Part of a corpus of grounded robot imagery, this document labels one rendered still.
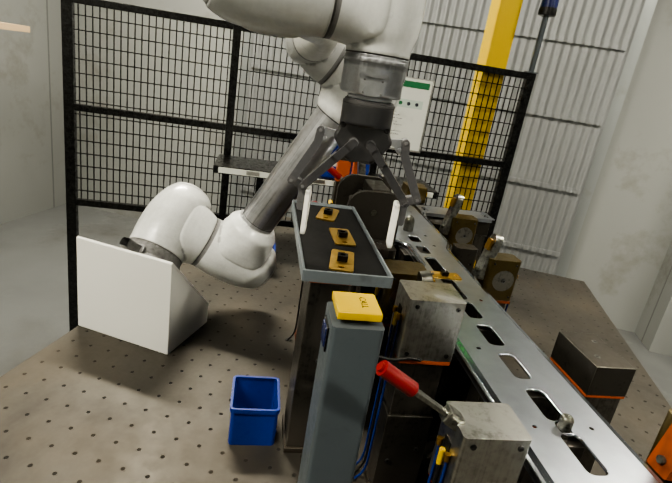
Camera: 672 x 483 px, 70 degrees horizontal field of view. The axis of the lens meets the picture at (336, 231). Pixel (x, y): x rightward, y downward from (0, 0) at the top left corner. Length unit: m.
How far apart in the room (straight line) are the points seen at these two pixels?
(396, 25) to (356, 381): 0.47
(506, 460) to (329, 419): 0.23
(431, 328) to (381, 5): 0.51
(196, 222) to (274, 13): 0.83
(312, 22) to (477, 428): 0.54
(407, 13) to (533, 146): 2.86
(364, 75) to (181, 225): 0.82
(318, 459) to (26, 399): 0.70
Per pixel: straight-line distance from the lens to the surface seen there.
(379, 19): 0.66
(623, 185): 3.72
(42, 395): 1.25
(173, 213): 1.37
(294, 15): 0.65
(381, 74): 0.67
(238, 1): 0.65
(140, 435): 1.12
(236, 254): 1.37
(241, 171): 1.90
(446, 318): 0.85
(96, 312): 1.42
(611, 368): 1.00
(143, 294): 1.30
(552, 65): 3.48
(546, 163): 3.52
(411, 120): 2.17
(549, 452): 0.79
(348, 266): 0.75
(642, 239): 3.85
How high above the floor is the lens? 1.45
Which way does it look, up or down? 19 degrees down
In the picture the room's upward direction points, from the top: 9 degrees clockwise
